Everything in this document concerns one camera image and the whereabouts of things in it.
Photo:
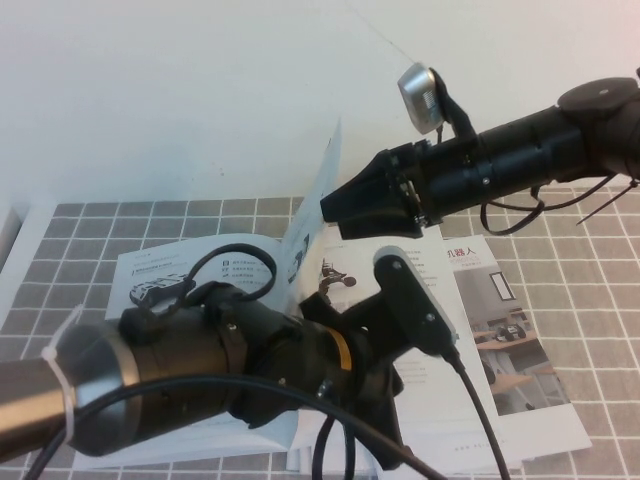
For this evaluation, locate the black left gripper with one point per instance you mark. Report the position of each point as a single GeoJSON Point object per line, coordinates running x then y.
{"type": "Point", "coordinates": [370, 350]}

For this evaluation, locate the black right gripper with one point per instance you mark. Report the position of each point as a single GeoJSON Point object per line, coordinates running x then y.
{"type": "Point", "coordinates": [415, 185]}

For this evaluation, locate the white product manual book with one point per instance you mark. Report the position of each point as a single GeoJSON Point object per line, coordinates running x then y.
{"type": "Point", "coordinates": [150, 270]}

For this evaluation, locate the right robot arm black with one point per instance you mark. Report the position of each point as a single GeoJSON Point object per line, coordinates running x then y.
{"type": "Point", "coordinates": [525, 155]}

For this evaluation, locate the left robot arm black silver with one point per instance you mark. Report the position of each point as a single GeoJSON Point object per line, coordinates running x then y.
{"type": "Point", "coordinates": [175, 350]}

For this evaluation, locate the white booklet stack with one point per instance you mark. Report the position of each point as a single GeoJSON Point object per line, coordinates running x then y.
{"type": "Point", "coordinates": [310, 452]}

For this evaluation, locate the brochure with red title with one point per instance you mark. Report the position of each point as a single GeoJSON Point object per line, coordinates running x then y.
{"type": "Point", "coordinates": [520, 350]}

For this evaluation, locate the black zip tie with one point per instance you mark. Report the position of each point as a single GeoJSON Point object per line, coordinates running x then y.
{"type": "Point", "coordinates": [607, 202]}

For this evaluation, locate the grey white checked tablecloth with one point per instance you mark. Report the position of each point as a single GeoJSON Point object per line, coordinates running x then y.
{"type": "Point", "coordinates": [600, 300]}

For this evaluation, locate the white zip tie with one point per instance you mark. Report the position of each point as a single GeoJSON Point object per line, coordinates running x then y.
{"type": "Point", "coordinates": [57, 370]}

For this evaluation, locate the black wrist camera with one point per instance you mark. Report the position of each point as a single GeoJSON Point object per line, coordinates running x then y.
{"type": "Point", "coordinates": [405, 295]}

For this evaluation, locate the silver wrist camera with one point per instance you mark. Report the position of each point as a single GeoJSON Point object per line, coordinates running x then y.
{"type": "Point", "coordinates": [420, 95]}

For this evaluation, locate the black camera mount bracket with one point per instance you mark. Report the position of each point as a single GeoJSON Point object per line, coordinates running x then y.
{"type": "Point", "coordinates": [457, 117]}

